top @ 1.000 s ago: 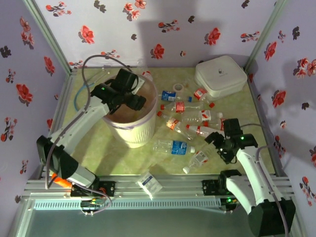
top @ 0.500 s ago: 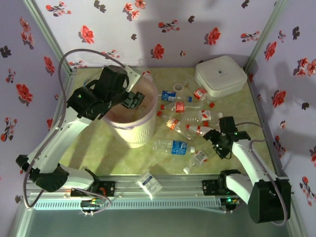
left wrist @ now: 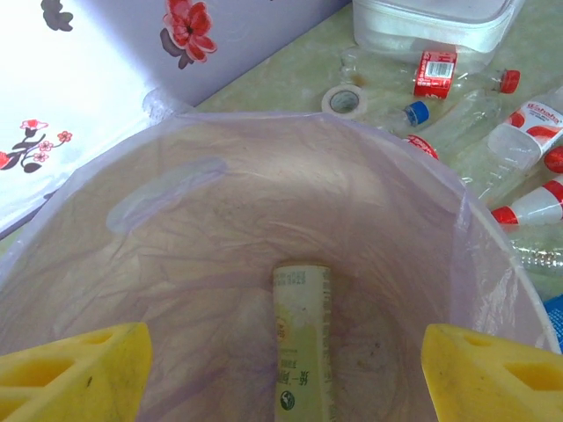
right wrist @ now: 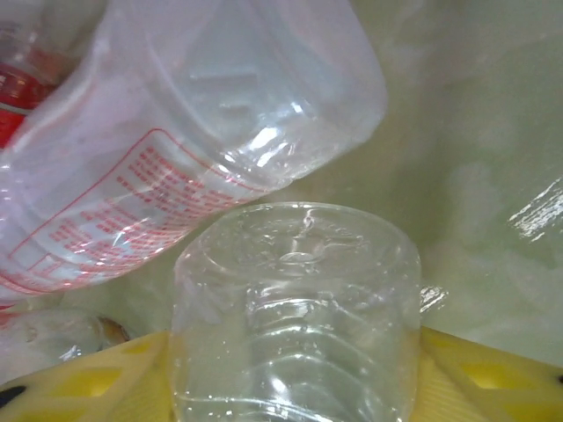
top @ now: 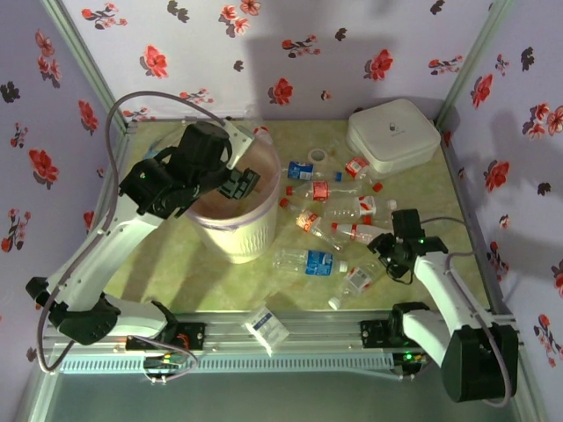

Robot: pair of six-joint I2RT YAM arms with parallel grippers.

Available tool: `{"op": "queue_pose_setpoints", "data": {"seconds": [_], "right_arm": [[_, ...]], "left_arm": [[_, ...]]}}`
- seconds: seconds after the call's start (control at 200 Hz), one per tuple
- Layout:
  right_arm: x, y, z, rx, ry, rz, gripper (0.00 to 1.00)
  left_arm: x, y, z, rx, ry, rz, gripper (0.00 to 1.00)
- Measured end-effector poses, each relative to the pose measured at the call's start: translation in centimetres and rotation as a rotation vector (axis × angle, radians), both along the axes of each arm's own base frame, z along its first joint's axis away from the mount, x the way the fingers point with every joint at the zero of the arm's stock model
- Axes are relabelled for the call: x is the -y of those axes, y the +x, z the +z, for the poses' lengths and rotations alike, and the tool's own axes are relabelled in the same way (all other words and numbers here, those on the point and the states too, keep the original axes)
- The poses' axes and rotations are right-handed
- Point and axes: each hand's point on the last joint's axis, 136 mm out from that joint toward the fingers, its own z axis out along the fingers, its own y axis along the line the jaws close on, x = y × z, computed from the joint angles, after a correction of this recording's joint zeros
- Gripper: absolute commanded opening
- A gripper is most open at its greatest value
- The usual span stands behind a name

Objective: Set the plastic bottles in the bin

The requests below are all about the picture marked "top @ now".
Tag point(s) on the blue label bottle white cap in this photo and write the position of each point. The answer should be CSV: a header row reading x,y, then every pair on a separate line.
x,y
319,262

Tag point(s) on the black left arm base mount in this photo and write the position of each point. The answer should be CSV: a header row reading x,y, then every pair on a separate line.
x,y
193,334

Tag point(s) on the beige tape roll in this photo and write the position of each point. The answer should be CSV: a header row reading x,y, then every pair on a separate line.
x,y
325,157

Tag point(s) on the aluminium frame post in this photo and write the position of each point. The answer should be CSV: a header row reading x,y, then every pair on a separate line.
x,y
473,61
83,61

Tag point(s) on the white tissue packet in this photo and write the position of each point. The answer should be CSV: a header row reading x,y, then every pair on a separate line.
x,y
266,329

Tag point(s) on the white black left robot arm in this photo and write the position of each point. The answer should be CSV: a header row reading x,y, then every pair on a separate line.
x,y
101,250

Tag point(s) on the white square lidded box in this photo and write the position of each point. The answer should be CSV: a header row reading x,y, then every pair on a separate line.
x,y
391,145

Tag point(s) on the small clear bottle red cap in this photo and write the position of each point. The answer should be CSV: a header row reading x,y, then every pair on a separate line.
x,y
260,131

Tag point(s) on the clear round lid blue rim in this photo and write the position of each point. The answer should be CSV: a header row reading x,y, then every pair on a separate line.
x,y
149,145

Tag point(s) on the white plastic waste bin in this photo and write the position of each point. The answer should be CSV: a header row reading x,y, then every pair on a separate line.
x,y
246,242

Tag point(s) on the grey label bottle white cap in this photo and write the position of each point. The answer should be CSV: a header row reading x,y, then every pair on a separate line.
x,y
358,279

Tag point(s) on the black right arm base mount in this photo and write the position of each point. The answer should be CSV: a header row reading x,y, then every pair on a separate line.
x,y
371,334

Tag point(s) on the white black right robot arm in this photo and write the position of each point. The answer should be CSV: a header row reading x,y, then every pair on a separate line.
x,y
440,290

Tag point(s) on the crushed blue label bottle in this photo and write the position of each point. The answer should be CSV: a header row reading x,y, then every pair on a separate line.
x,y
300,170

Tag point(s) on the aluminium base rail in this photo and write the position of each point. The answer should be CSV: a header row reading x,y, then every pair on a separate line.
x,y
316,327

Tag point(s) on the crushed red label bottle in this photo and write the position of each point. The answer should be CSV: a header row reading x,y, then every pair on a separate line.
x,y
357,167

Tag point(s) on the aluminium table side rail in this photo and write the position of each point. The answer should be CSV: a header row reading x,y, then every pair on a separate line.
x,y
105,193
492,285

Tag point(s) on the small green circuit board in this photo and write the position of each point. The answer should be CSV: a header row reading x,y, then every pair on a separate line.
x,y
165,362
409,358

